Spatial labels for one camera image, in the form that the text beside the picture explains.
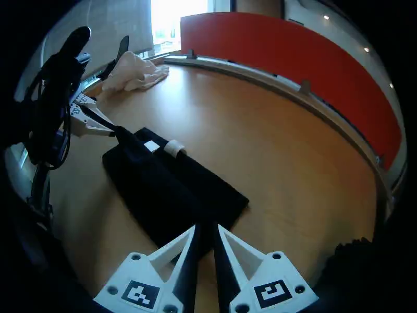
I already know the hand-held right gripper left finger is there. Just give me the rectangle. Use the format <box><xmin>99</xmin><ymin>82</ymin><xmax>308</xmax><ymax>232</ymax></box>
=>
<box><xmin>92</xmin><ymin>223</ymin><xmax>209</xmax><ymax>313</ymax></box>

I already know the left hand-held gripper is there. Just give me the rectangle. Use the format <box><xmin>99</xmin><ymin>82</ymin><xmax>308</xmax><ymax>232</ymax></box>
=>
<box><xmin>24</xmin><ymin>26</ymin><xmax>120</xmax><ymax>167</ymax></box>

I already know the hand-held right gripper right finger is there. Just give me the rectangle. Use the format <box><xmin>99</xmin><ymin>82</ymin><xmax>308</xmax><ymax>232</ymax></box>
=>
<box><xmin>212</xmin><ymin>223</ymin><xmax>319</xmax><ymax>313</ymax></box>

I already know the black towel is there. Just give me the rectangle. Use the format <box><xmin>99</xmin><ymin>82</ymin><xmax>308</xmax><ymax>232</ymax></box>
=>
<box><xmin>102</xmin><ymin>126</ymin><xmax>250</xmax><ymax>258</ymax></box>

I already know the heap of white towels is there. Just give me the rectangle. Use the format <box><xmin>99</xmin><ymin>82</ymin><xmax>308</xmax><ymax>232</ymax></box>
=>
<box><xmin>102</xmin><ymin>51</ymin><xmax>170</xmax><ymax>93</ymax></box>

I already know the stack of black towels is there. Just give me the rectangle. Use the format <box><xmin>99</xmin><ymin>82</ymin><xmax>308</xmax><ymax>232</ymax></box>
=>
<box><xmin>320</xmin><ymin>237</ymin><xmax>387</xmax><ymax>296</ymax></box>

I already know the red desk screen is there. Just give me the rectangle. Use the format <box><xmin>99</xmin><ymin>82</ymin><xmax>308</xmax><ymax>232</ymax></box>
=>
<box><xmin>163</xmin><ymin>11</ymin><xmax>406</xmax><ymax>173</ymax></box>

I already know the black cable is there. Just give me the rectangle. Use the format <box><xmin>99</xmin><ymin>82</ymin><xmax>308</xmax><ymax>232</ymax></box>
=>
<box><xmin>40</xmin><ymin>111</ymin><xmax>72</xmax><ymax>171</ymax></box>

